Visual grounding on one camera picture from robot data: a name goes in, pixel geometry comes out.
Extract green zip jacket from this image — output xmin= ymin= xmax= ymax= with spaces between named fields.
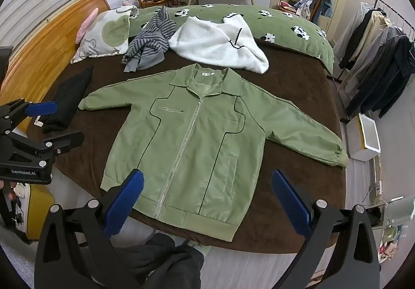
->
xmin=78 ymin=64 xmax=350 ymax=242

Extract person's left hand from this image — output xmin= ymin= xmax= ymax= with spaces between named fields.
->
xmin=0 ymin=180 xmax=19 ymax=203

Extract wooden headboard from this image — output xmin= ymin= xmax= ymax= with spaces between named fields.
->
xmin=0 ymin=0 xmax=111 ymax=134

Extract brown blanket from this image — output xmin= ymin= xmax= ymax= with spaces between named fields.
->
xmin=26 ymin=38 xmax=347 ymax=255

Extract metal clothes rack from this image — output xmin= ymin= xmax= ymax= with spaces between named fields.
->
xmin=337 ymin=0 xmax=415 ymax=114

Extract black folded garment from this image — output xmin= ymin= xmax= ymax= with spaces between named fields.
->
xmin=41 ymin=65 xmax=94 ymax=134

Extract grey striped garment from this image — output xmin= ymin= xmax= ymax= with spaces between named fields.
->
xmin=121 ymin=6 xmax=177 ymax=73

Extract person's dark trousers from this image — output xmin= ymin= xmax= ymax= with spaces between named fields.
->
xmin=113 ymin=232 xmax=205 ymax=289

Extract white foam box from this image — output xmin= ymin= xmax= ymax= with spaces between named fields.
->
xmin=345 ymin=113 xmax=381 ymax=161

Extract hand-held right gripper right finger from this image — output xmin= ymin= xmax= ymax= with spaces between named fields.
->
xmin=271 ymin=170 xmax=381 ymax=289

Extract pale green box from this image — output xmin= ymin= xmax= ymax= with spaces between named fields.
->
xmin=384 ymin=196 xmax=415 ymax=228

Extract white fluffy sweater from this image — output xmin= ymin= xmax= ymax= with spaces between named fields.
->
xmin=169 ymin=14 xmax=269 ymax=74

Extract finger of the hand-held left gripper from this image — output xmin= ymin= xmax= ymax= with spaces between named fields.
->
xmin=0 ymin=98 xmax=58 ymax=134
xmin=0 ymin=131 xmax=85 ymax=168

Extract green cow print duvet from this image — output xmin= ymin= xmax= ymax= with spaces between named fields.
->
xmin=128 ymin=4 xmax=334 ymax=74

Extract row of hanging clothes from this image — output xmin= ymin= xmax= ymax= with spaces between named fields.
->
xmin=334 ymin=2 xmax=415 ymax=119

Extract pink plush cushion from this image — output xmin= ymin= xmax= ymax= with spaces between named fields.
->
xmin=75 ymin=8 xmax=99 ymax=45

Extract green print pillow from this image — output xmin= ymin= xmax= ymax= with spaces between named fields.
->
xmin=70 ymin=5 xmax=140 ymax=64

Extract white bed sheet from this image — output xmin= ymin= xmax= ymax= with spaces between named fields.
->
xmin=49 ymin=166 xmax=325 ymax=289

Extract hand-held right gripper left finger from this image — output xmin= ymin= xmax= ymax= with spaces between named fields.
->
xmin=34 ymin=169 xmax=153 ymax=289

